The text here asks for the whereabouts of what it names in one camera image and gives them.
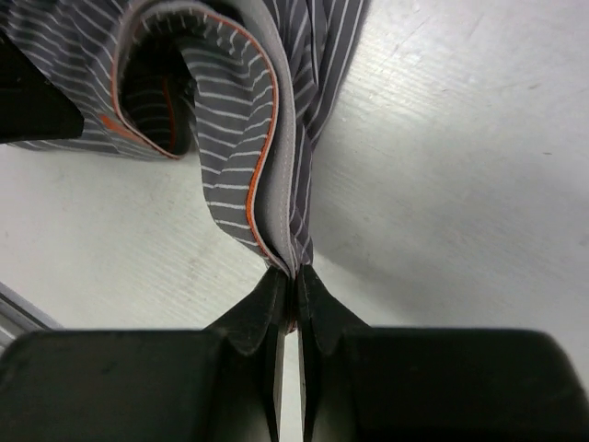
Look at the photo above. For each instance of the grey striped underwear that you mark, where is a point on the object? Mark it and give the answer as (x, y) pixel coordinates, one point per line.
(248, 85)

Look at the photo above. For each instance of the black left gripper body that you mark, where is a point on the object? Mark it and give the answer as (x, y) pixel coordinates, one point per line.
(32, 107)

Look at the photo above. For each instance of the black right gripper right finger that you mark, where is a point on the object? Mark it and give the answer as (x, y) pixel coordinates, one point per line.
(325, 386)

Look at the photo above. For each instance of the aluminium frame rail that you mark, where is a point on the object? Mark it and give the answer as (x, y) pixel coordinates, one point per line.
(18, 316)

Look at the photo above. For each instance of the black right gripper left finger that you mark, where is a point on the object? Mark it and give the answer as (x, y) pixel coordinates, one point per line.
(246, 402)

